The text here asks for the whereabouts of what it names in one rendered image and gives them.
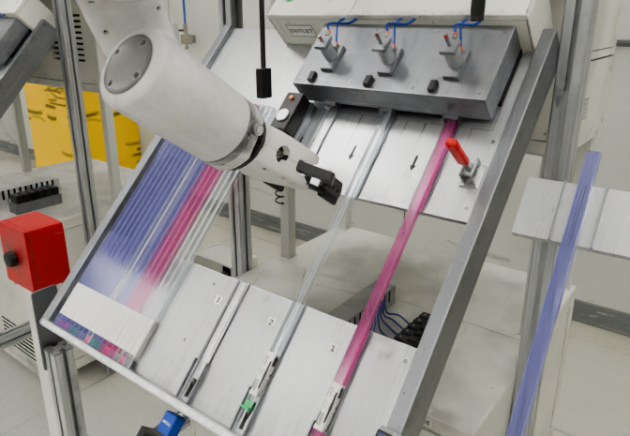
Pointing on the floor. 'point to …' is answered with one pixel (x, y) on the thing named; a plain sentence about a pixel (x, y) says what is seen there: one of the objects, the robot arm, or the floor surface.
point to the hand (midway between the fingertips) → (307, 186)
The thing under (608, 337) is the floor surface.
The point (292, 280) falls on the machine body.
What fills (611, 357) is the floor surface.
